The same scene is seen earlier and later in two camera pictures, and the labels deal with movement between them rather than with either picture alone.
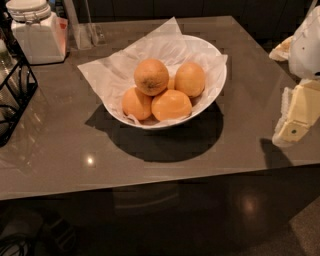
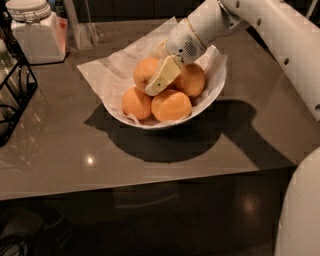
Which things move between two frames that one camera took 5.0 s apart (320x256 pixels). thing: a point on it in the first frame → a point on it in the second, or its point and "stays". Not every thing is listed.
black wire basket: (18, 83) stays
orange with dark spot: (151, 77) stays
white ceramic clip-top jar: (41, 35) stays
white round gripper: (306, 50) → (184, 43)
